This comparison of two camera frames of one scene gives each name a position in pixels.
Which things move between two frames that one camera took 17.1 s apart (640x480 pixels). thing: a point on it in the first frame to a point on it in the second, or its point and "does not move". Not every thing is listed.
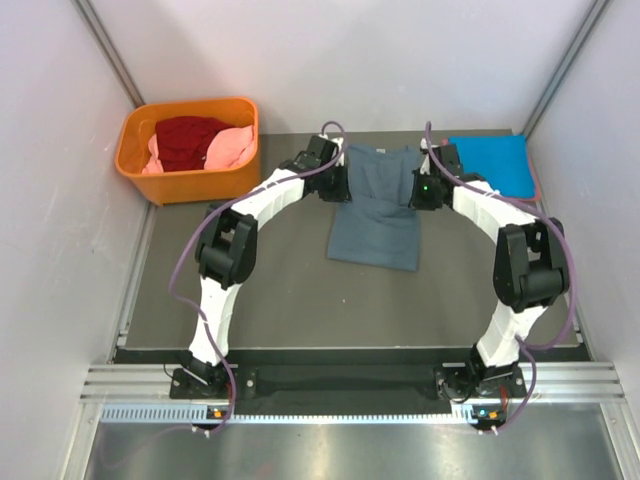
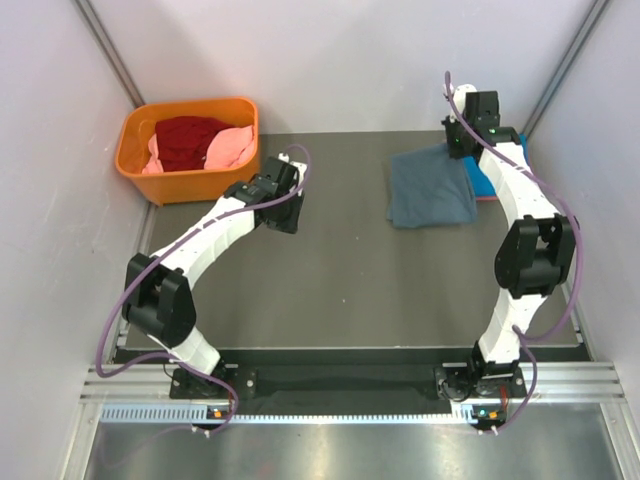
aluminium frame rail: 141,384 does not move
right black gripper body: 422,195 to 455,133
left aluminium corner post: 100,35 does not move
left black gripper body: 331,185 to 287,215
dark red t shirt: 183,142 does not move
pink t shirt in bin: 231,148 does not move
